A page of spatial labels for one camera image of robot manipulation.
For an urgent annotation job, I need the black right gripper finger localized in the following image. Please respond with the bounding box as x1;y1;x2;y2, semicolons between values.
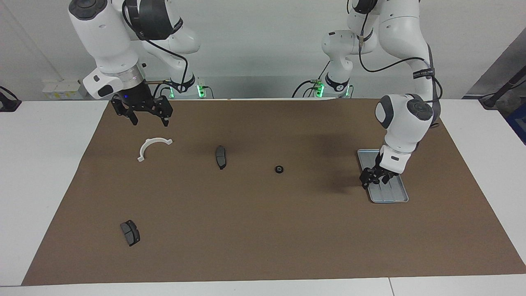
110;100;139;126
152;95;173;127

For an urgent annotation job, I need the silver metal tray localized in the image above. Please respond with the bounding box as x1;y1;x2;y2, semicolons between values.
357;149;409;204

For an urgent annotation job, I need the white socket box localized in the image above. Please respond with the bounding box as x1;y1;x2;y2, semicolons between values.
42;81;85;100

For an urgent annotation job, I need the short grey brake pad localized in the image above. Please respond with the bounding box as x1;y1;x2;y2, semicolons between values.
120;220;141;247

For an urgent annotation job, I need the black stand pole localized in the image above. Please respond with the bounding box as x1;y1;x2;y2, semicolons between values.
478;66;526;110

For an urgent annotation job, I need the brown table mat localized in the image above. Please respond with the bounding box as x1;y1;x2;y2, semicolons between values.
21;98;526;286

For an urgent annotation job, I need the blue box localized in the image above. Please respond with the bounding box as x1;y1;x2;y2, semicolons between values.
505;102;526;145

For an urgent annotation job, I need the white curved plastic bracket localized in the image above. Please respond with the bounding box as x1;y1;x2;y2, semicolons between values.
137;137;173;162

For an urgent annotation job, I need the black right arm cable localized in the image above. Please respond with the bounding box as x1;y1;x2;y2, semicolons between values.
122;0;189;99

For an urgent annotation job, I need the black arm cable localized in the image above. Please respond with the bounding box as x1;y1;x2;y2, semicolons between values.
122;0;189;99
358;16;444;128

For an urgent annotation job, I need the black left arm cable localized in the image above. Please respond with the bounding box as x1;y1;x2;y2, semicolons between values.
358;16;444;128

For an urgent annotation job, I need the black left base cable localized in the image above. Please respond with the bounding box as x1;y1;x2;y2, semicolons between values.
292;61;331;98

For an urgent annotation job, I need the black clamp mount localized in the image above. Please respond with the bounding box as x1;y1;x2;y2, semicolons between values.
0;86;22;113

